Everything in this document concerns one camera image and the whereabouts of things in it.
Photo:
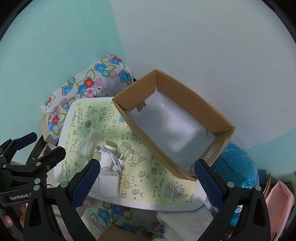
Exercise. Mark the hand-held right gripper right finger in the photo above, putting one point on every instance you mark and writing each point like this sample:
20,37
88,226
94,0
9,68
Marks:
208,183

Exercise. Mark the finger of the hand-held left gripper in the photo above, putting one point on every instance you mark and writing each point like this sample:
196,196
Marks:
25,139
50,157

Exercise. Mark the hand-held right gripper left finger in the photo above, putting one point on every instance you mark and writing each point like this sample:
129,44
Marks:
85,183

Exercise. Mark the clear plastic packet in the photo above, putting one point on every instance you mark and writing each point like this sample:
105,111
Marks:
92,141

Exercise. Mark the clear light bulb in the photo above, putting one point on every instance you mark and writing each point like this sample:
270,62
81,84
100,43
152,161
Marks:
123,150

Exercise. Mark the brown cardboard box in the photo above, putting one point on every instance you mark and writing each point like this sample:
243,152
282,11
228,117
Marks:
143,134

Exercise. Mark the person's left hand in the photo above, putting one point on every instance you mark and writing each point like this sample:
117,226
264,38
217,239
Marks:
7,221

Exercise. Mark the blue dotted bag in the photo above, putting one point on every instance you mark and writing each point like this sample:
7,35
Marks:
233,162

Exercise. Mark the white cloth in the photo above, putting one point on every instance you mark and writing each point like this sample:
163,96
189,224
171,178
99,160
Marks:
180,220

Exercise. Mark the small tape roll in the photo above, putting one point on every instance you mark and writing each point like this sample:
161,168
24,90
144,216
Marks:
87,124

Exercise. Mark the brown cardboard piece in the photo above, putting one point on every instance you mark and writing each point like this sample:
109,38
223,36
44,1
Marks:
120,234

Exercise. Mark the pink box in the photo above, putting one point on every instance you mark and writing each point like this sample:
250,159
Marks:
279,197

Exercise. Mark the floral printed cloth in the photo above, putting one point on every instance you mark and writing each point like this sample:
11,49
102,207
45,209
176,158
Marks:
87,85

